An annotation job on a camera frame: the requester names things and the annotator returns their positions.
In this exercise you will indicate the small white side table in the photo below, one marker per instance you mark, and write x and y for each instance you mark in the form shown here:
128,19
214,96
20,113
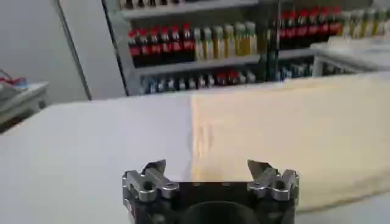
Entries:
21,102

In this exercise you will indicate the grey plastic bag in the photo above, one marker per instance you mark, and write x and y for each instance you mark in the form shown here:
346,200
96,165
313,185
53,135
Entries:
9,91

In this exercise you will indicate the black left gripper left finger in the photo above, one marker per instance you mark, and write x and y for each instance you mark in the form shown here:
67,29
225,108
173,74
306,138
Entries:
146,185

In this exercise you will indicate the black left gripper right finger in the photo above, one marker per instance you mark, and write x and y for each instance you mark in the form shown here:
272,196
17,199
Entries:
274,184

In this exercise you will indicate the cream shirt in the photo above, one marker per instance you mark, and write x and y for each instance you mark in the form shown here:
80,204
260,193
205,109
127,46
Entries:
289,137

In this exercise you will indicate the red cloth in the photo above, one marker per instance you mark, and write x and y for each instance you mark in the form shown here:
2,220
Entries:
12,81

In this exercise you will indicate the black wall frame strip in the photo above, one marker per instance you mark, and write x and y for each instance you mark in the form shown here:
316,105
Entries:
74,51

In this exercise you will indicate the white desk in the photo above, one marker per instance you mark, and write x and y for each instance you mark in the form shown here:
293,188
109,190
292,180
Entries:
350,54

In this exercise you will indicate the shelf unit with bottles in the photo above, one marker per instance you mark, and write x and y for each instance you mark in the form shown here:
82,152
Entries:
307,27
189,45

